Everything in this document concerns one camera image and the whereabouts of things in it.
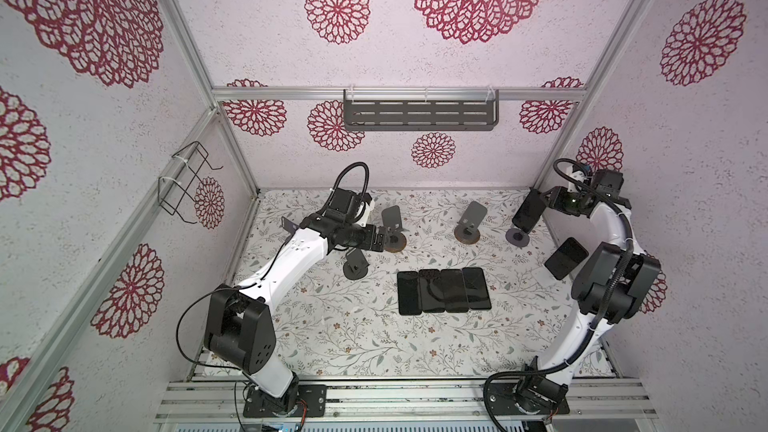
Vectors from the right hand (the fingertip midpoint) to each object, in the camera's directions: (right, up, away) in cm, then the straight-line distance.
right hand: (552, 191), depth 93 cm
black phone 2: (-45, -32, -1) cm, 55 cm away
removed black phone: (-23, -31, +2) cm, 38 cm away
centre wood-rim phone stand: (-48, -16, +11) cm, 52 cm away
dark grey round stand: (-61, -24, 0) cm, 66 cm away
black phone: (-8, -6, -1) cm, 10 cm away
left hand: (-55, -15, -8) cm, 58 cm away
